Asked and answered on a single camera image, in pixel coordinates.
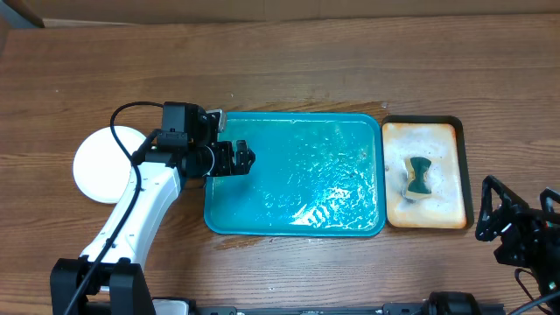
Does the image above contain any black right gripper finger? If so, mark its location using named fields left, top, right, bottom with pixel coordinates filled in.
left=475, top=175, right=529, bottom=242
left=539, top=187, right=560, bottom=214

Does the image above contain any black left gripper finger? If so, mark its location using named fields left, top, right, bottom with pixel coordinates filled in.
left=234, top=149, right=256, bottom=175
left=235, top=140, right=249, bottom=165

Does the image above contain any green and yellow sponge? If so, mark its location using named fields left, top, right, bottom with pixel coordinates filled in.
left=402, top=157, right=432, bottom=202

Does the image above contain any white plate with brown stain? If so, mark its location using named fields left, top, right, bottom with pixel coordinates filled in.
left=73, top=127, right=131, bottom=204

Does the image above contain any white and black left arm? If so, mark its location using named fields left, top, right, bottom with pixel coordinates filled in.
left=50, top=138, right=256, bottom=314

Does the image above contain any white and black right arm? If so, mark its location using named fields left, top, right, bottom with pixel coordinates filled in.
left=416, top=175, right=559, bottom=314

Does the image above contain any teal plastic tray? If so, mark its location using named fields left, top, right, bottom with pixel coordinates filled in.
left=204, top=112, right=386, bottom=238

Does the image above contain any black tray with soapy foam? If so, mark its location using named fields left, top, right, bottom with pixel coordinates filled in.
left=381, top=115, right=474, bottom=229

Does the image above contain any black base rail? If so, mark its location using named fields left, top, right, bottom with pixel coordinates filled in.
left=148, top=297, right=507, bottom=315

